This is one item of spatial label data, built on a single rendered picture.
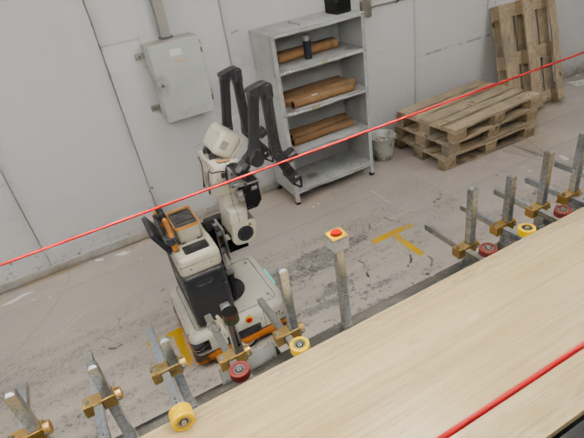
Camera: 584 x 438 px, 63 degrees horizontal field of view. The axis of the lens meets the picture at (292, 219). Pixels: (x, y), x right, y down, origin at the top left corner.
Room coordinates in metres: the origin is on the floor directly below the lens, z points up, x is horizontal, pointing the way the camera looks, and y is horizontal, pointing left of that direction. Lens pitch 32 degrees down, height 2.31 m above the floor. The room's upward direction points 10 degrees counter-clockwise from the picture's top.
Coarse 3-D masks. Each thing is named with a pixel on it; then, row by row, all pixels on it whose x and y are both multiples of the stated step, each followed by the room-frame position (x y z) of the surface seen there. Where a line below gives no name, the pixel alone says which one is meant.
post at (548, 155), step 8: (544, 152) 2.05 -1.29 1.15; (552, 152) 2.02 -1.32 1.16; (544, 160) 2.04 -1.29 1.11; (552, 160) 2.03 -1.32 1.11; (544, 168) 2.03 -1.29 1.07; (552, 168) 2.03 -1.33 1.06; (544, 176) 2.03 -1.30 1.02; (544, 184) 2.02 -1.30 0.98; (544, 192) 2.02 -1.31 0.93; (536, 200) 2.05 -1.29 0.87; (544, 200) 2.02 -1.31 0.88; (536, 216) 2.04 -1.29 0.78; (536, 224) 2.03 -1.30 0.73
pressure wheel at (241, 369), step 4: (232, 364) 1.27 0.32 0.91; (236, 364) 1.27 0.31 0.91; (240, 364) 1.27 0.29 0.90; (244, 364) 1.26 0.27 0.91; (248, 364) 1.26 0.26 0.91; (232, 368) 1.25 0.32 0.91; (236, 368) 1.25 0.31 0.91; (240, 368) 1.24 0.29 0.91; (244, 368) 1.24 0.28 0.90; (248, 368) 1.24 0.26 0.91; (232, 372) 1.23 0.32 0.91; (236, 372) 1.23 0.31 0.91; (240, 372) 1.23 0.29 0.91; (244, 372) 1.22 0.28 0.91; (248, 372) 1.22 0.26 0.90; (232, 376) 1.21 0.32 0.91; (236, 376) 1.21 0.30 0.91; (240, 376) 1.21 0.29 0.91; (244, 376) 1.21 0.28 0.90; (248, 376) 1.22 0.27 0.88; (232, 380) 1.22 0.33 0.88; (236, 380) 1.21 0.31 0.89; (240, 380) 1.20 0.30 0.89; (244, 380) 1.21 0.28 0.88
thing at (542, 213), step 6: (498, 192) 2.23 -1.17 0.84; (504, 192) 2.22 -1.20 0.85; (516, 198) 2.14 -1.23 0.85; (516, 204) 2.12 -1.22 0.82; (522, 204) 2.08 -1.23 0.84; (528, 204) 2.06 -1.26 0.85; (540, 210) 1.99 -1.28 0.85; (546, 210) 1.98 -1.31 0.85; (546, 216) 1.95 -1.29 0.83; (552, 216) 1.92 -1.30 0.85
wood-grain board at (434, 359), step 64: (512, 256) 1.61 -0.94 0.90; (576, 256) 1.54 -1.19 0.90; (384, 320) 1.37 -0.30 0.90; (448, 320) 1.31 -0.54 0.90; (512, 320) 1.25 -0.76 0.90; (576, 320) 1.20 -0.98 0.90; (256, 384) 1.16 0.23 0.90; (320, 384) 1.11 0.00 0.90; (384, 384) 1.07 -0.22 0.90; (448, 384) 1.02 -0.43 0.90; (512, 384) 0.98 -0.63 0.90; (576, 384) 0.94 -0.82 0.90
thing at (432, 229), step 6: (426, 228) 2.06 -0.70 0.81; (432, 228) 2.03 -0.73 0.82; (432, 234) 2.02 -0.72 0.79; (438, 234) 1.98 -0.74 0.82; (444, 234) 1.96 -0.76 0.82; (444, 240) 1.93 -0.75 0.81; (450, 240) 1.90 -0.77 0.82; (468, 252) 1.79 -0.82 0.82; (474, 252) 1.78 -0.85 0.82; (474, 258) 1.74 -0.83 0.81; (480, 258) 1.73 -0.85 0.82
